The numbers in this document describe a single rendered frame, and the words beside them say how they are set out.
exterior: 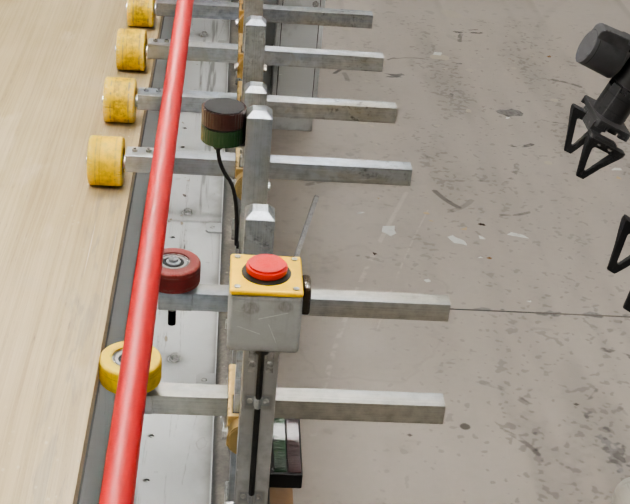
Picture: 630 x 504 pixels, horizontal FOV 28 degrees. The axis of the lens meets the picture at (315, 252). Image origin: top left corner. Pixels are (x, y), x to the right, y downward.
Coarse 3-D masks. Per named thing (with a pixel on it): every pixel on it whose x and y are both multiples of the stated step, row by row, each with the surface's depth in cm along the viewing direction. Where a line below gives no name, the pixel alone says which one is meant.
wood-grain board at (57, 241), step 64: (0, 0) 276; (64, 0) 279; (0, 64) 244; (64, 64) 247; (0, 128) 219; (64, 128) 221; (128, 128) 223; (0, 192) 199; (64, 192) 200; (128, 192) 202; (0, 256) 182; (64, 256) 183; (0, 320) 167; (64, 320) 168; (0, 384) 155; (64, 384) 156; (0, 448) 144; (64, 448) 145
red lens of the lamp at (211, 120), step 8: (208, 112) 165; (240, 112) 166; (208, 120) 166; (216, 120) 165; (224, 120) 165; (232, 120) 165; (240, 120) 166; (216, 128) 166; (224, 128) 166; (232, 128) 166; (240, 128) 167
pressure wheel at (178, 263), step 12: (168, 252) 185; (180, 252) 185; (192, 252) 186; (168, 264) 183; (180, 264) 183; (192, 264) 183; (168, 276) 180; (180, 276) 180; (192, 276) 182; (168, 288) 181; (180, 288) 181; (192, 288) 183; (168, 312) 187; (168, 324) 188
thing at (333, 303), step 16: (208, 288) 186; (224, 288) 186; (160, 304) 185; (176, 304) 185; (192, 304) 185; (208, 304) 186; (224, 304) 186; (320, 304) 186; (336, 304) 187; (352, 304) 187; (368, 304) 187; (384, 304) 187; (400, 304) 187; (416, 304) 187; (432, 304) 187; (448, 304) 188; (432, 320) 189
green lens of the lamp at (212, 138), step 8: (208, 136) 167; (216, 136) 166; (224, 136) 166; (232, 136) 166; (240, 136) 167; (208, 144) 167; (216, 144) 167; (224, 144) 167; (232, 144) 167; (240, 144) 168
